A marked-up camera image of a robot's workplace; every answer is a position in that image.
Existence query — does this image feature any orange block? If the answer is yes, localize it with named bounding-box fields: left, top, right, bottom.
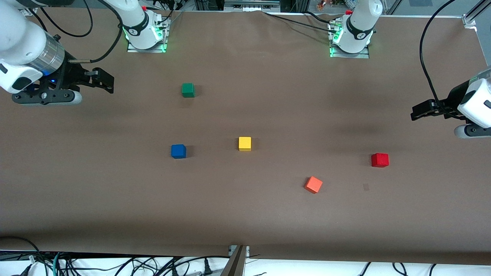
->
left=304, top=176, right=323, bottom=194

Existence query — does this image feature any white power strip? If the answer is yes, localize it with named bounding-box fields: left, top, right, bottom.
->
left=224, top=0, right=280, bottom=11

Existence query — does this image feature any brown support beam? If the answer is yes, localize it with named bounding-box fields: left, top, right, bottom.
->
left=221, top=245, right=248, bottom=276

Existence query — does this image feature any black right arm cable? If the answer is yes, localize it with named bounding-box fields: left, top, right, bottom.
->
left=29, top=0, right=124, bottom=64

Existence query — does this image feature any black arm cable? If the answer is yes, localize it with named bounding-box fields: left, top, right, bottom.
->
left=29, top=0, right=124, bottom=64
left=420, top=0, right=457, bottom=113

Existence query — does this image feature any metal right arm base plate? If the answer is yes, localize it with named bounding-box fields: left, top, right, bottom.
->
left=127, top=19, right=168, bottom=53

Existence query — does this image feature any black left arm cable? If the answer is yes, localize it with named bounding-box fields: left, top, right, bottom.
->
left=420, top=0, right=457, bottom=113

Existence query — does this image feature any aluminium frame corner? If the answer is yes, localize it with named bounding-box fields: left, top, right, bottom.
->
left=462, top=0, right=491, bottom=28

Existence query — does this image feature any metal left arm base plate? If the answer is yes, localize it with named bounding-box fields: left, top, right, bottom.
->
left=329, top=21, right=371, bottom=59

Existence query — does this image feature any black base cable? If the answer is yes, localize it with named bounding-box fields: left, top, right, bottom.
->
left=263, top=11, right=338, bottom=34

